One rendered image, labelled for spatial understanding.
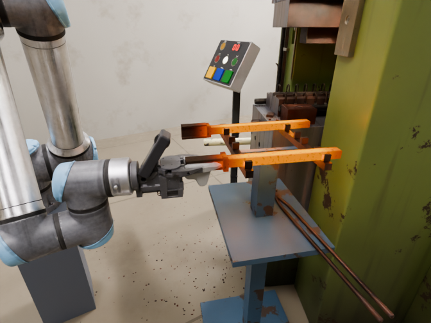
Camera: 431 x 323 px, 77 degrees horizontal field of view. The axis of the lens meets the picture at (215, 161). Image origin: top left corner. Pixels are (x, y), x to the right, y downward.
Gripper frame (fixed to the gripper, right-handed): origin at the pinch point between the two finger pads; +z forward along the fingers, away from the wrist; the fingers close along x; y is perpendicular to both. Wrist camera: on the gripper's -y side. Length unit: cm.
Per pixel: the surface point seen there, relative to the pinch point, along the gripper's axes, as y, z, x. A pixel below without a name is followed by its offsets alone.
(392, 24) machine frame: -30, 47, -9
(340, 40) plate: -26, 47, -30
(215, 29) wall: -29, 59, -333
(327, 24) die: -31, 53, -49
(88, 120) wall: 71, -106, -278
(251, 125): -0.9, 16.0, -22.7
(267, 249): 26.3, 13.8, 5.3
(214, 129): -0.5, 3.7, -22.2
